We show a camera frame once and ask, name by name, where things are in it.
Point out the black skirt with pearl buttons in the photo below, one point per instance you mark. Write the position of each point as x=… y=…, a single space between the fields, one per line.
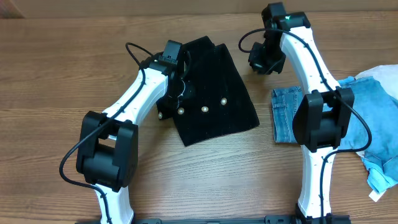
x=215 y=101

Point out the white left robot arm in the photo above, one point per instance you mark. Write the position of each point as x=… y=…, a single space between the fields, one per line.
x=107 y=152

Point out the light blue garment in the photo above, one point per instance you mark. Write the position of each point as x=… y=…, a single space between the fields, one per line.
x=377 y=179

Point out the white cloth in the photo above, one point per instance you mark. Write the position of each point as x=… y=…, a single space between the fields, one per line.
x=386 y=75

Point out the blue denim shorts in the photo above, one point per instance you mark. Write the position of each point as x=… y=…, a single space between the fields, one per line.
x=375 y=106

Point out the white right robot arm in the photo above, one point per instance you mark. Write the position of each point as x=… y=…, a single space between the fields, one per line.
x=321 y=119

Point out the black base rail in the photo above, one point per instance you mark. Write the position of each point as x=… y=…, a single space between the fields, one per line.
x=269 y=219

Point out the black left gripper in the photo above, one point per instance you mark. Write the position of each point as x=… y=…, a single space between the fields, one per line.
x=170 y=100

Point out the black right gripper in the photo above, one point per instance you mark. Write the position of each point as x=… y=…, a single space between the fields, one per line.
x=265 y=62

